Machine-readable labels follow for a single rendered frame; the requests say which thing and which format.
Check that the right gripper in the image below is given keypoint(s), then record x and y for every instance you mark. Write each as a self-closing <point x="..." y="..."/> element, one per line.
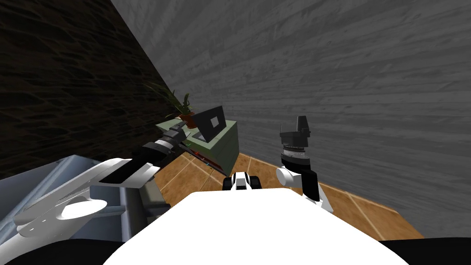
<point x="294" y="140"/>

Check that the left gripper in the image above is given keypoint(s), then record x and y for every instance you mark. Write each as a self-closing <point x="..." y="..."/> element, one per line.
<point x="177" y="133"/>

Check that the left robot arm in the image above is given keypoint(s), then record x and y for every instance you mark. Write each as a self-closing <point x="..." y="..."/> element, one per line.
<point x="121" y="170"/>

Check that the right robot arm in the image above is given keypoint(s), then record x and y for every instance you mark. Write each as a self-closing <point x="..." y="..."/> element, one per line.
<point x="310" y="184"/>

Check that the green cabinet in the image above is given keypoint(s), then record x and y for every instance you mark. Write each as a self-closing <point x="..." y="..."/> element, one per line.
<point x="220" y="143"/>

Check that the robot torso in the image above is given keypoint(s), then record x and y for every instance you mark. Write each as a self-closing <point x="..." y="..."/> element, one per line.
<point x="254" y="228"/>

